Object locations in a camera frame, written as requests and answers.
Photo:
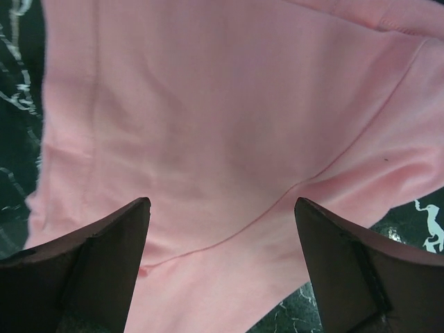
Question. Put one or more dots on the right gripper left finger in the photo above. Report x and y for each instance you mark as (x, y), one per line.
(88, 275)

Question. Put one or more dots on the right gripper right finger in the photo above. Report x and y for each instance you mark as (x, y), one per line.
(366, 282)

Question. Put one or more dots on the pink t shirt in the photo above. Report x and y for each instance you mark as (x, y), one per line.
(225, 121)

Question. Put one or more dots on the black marble pattern mat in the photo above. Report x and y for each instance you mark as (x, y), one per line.
(17, 121)

